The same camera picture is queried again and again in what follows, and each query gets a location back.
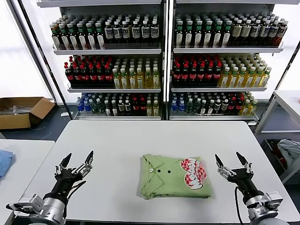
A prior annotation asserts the grey metal shelf board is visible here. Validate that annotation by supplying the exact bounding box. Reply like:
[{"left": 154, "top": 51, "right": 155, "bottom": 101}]
[
  {"left": 36, "top": 0, "right": 163, "bottom": 8},
  {"left": 52, "top": 48, "right": 163, "bottom": 56},
  {"left": 174, "top": 0, "right": 300, "bottom": 6},
  {"left": 172, "top": 46, "right": 285, "bottom": 54},
  {"left": 67, "top": 87, "right": 162, "bottom": 94},
  {"left": 171, "top": 86, "right": 268, "bottom": 93},
  {"left": 74, "top": 114, "right": 163, "bottom": 121},
  {"left": 169, "top": 114, "right": 258, "bottom": 121}
]

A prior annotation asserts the grey metal shelving unit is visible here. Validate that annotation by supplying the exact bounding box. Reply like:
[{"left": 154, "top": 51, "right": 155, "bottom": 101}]
[
  {"left": 167, "top": 0, "right": 300, "bottom": 122},
  {"left": 36, "top": 0, "right": 167, "bottom": 121}
]

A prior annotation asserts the light green polo shirt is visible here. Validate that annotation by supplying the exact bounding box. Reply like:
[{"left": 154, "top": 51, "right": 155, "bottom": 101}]
[{"left": 136, "top": 153, "right": 214, "bottom": 200}]

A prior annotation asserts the grey white clothes pile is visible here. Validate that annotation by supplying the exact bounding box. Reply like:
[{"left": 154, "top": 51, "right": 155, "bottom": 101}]
[{"left": 277, "top": 139, "right": 300, "bottom": 166}]

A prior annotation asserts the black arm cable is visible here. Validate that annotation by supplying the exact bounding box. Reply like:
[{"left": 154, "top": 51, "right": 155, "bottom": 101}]
[
  {"left": 65, "top": 180, "right": 87, "bottom": 200},
  {"left": 234, "top": 186, "right": 244, "bottom": 225}
]

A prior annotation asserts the dark bottle beige label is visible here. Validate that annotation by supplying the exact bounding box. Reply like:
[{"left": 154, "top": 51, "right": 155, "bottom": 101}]
[
  {"left": 231, "top": 19, "right": 244, "bottom": 46},
  {"left": 240, "top": 19, "right": 253, "bottom": 46}
]

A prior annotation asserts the red brown tea bottle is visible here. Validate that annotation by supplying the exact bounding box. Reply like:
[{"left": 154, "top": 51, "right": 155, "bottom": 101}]
[{"left": 274, "top": 21, "right": 289, "bottom": 47}]

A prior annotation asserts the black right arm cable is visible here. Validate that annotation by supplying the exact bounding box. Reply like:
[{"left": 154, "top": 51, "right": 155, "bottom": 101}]
[{"left": 234, "top": 186, "right": 244, "bottom": 225}]

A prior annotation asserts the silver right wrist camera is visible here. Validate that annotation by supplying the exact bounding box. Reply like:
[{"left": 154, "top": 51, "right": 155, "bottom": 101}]
[{"left": 263, "top": 191, "right": 284, "bottom": 210}]

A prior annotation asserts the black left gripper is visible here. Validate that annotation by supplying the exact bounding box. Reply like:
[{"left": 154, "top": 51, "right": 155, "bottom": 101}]
[{"left": 50, "top": 150, "right": 94, "bottom": 200}]

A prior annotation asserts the brown cardboard box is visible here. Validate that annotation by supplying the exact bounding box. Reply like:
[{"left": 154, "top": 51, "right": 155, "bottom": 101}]
[{"left": 0, "top": 97, "right": 56, "bottom": 130}]

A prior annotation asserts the dark storage bin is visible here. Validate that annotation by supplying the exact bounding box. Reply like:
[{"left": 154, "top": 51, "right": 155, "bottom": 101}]
[{"left": 262, "top": 139, "right": 300, "bottom": 181}]

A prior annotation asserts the dark bottle white blue label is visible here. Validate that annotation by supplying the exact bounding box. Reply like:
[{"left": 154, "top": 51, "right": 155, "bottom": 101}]
[
  {"left": 268, "top": 20, "right": 280, "bottom": 46},
  {"left": 150, "top": 20, "right": 160, "bottom": 45},
  {"left": 121, "top": 20, "right": 131, "bottom": 45},
  {"left": 259, "top": 20, "right": 271, "bottom": 46},
  {"left": 104, "top": 20, "right": 114, "bottom": 45},
  {"left": 131, "top": 20, "right": 141, "bottom": 45},
  {"left": 249, "top": 19, "right": 262, "bottom": 46},
  {"left": 113, "top": 20, "right": 123, "bottom": 45},
  {"left": 141, "top": 20, "right": 151, "bottom": 45}
]

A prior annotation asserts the black slanted metal post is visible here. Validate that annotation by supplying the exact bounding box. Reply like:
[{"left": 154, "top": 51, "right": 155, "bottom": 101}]
[
  {"left": 255, "top": 43, "right": 300, "bottom": 124},
  {"left": 9, "top": 0, "right": 72, "bottom": 117}
]

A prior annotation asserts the grey metal frame side table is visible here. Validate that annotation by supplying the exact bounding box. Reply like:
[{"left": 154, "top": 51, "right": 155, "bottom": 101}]
[{"left": 254, "top": 90, "right": 300, "bottom": 185}]

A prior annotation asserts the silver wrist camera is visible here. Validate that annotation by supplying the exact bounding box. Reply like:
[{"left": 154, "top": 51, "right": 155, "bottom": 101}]
[
  {"left": 263, "top": 191, "right": 284, "bottom": 210},
  {"left": 6, "top": 193, "right": 45, "bottom": 213}
]

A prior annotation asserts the blue folded cloth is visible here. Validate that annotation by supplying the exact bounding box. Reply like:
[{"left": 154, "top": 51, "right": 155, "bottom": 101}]
[{"left": 0, "top": 150, "right": 15, "bottom": 181}]

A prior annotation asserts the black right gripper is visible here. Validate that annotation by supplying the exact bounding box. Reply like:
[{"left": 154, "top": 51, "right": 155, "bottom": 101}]
[{"left": 215, "top": 151, "right": 264, "bottom": 202}]

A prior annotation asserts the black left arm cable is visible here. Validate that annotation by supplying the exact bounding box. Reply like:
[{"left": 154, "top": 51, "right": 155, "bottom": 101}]
[{"left": 65, "top": 180, "right": 87, "bottom": 200}]

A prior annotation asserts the clear plastic packaging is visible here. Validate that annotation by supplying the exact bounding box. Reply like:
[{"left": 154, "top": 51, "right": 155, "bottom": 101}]
[{"left": 0, "top": 105, "right": 33, "bottom": 116}]

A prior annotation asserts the dark tea bottle green label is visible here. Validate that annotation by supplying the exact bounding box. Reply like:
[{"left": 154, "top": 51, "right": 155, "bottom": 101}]
[
  {"left": 222, "top": 20, "right": 233, "bottom": 49},
  {"left": 175, "top": 20, "right": 185, "bottom": 49},
  {"left": 213, "top": 20, "right": 223, "bottom": 49},
  {"left": 203, "top": 20, "right": 213, "bottom": 49},
  {"left": 184, "top": 20, "right": 194, "bottom": 49},
  {"left": 194, "top": 20, "right": 203, "bottom": 49},
  {"left": 67, "top": 22, "right": 79, "bottom": 50},
  {"left": 76, "top": 22, "right": 88, "bottom": 50},
  {"left": 95, "top": 22, "right": 106, "bottom": 50},
  {"left": 58, "top": 23, "right": 70, "bottom": 50},
  {"left": 85, "top": 22, "right": 97, "bottom": 50}
]

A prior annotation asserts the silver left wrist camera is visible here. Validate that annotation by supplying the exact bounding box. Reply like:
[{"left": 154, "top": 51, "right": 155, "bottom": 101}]
[{"left": 6, "top": 193, "right": 45, "bottom": 213}]

